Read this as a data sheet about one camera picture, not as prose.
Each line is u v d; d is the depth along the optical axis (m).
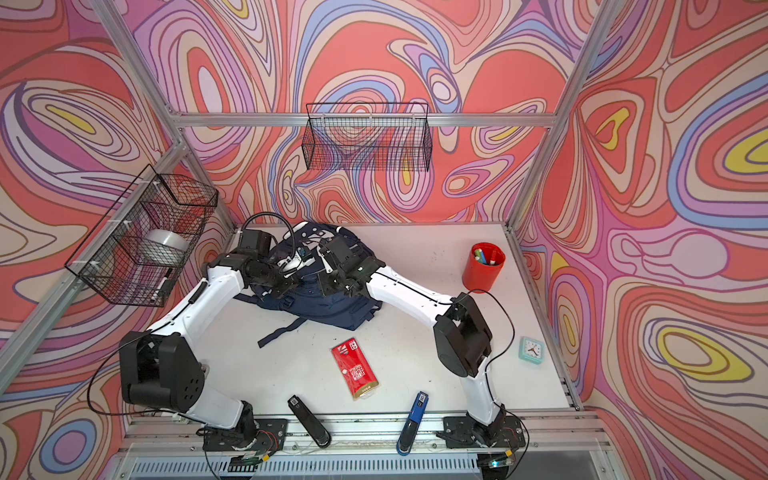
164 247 0.70
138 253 0.73
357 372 0.82
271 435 0.73
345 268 0.64
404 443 0.73
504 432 0.73
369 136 0.96
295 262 0.76
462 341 0.49
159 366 0.43
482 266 0.92
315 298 0.83
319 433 0.73
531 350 0.86
